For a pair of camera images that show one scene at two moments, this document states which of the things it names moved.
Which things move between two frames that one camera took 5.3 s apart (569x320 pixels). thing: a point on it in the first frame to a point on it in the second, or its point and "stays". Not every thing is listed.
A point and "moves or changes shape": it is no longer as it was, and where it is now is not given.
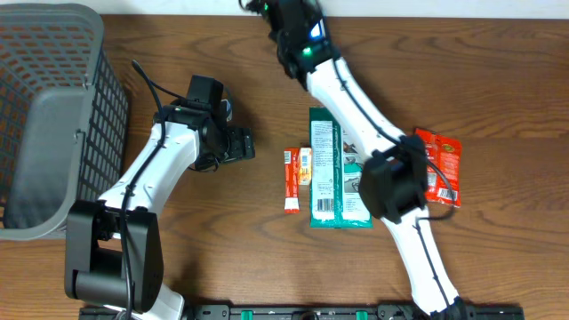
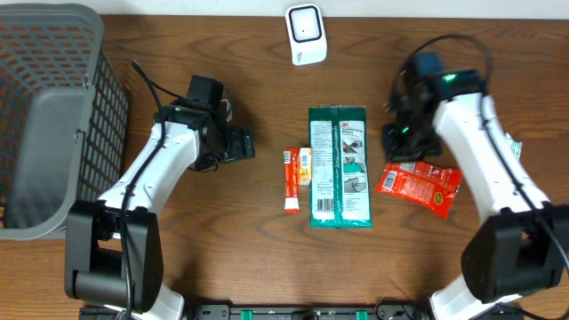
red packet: x=292 y=180 stays
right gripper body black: x=312 y=12 to x=412 y=140
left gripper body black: x=226 y=147 stays
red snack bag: x=443 y=168 moves or changes shape
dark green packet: x=336 y=160 stays
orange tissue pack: x=305 y=166 stays
